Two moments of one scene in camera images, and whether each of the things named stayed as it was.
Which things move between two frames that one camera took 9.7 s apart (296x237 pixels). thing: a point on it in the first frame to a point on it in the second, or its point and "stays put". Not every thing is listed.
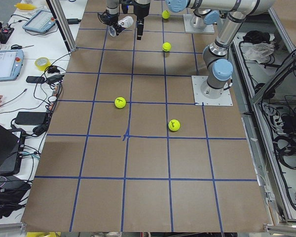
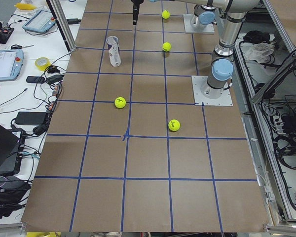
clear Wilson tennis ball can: (124, 22) to (114, 53)
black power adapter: (30, 118) stays put
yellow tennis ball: (166, 46) stays put
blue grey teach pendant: (42, 22) stays put
